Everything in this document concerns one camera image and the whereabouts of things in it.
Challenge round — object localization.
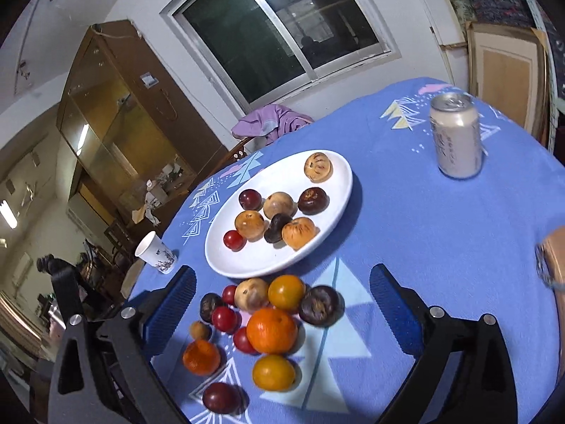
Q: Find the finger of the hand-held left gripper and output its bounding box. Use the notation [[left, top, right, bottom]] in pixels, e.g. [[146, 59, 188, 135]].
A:
[[36, 254, 88, 319]]

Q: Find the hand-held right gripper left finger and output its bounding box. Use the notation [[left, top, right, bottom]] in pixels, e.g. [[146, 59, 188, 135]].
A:
[[48, 265, 197, 424]]

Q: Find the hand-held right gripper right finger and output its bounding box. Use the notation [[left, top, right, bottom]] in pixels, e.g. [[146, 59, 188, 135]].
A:
[[369, 264, 518, 424]]

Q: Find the small dark purple mangosteen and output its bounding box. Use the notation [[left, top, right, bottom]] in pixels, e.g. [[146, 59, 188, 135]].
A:
[[200, 293, 225, 323]]

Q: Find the orange tangerine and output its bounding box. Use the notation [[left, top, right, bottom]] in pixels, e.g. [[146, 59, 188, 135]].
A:
[[246, 308, 298, 355], [183, 339, 221, 377]]

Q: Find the large dark purple mangosteen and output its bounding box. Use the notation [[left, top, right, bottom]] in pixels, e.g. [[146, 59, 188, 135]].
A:
[[299, 285, 344, 326]]

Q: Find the tan dimpled pear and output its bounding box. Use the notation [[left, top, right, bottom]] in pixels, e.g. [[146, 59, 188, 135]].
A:
[[234, 278, 271, 312]]

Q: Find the white plate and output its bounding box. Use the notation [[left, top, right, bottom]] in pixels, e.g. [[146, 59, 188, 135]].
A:
[[204, 149, 354, 279]]

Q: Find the dark red plum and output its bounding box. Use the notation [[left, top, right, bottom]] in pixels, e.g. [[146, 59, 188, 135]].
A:
[[202, 382, 241, 415], [239, 189, 263, 211]]

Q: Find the yellow-orange tomato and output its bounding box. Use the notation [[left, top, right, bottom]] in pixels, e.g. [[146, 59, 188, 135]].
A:
[[252, 354, 296, 391], [268, 275, 307, 311]]

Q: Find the golden tan pear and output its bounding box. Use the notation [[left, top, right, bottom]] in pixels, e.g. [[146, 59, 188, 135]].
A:
[[235, 210, 266, 243]]

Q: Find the orange speckled passionfruit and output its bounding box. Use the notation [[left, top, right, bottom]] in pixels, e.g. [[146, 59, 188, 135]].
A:
[[281, 217, 319, 251]]

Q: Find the dark brown mangosteen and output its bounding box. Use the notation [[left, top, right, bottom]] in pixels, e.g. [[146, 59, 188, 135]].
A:
[[297, 187, 329, 216], [264, 213, 293, 245]]

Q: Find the pale tan pear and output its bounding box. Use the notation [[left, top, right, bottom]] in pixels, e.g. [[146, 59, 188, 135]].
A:
[[263, 192, 296, 220]]

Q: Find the tan speckled passionfruit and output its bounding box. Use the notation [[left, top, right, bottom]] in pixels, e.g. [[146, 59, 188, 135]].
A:
[[304, 152, 333, 183]]

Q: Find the white paper cup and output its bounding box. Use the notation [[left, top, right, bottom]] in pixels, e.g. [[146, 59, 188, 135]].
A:
[[135, 230, 177, 275]]

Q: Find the blue printed tablecloth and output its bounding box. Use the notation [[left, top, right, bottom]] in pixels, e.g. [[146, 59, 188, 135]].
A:
[[119, 77, 565, 424]]

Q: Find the wooden chair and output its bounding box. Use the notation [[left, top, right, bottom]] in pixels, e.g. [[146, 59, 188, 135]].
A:
[[216, 135, 266, 173]]

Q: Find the pale drink can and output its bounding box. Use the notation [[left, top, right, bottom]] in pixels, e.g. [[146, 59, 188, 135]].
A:
[[429, 93, 483, 180]]

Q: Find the wooden glass cabinet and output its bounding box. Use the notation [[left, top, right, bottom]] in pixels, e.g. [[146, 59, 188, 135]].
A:
[[57, 20, 230, 230]]

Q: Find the purple garment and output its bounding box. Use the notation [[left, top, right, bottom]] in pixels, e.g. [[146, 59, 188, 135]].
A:
[[232, 104, 315, 146]]

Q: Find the sliding glass window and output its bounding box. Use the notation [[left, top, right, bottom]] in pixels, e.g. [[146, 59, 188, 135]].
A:
[[161, 0, 393, 116]]

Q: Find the white wooden board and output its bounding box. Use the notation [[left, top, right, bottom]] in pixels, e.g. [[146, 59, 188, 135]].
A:
[[410, 0, 469, 49]]

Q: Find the tan object with metal chain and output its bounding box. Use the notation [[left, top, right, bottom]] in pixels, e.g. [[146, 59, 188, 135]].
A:
[[535, 227, 565, 293]]

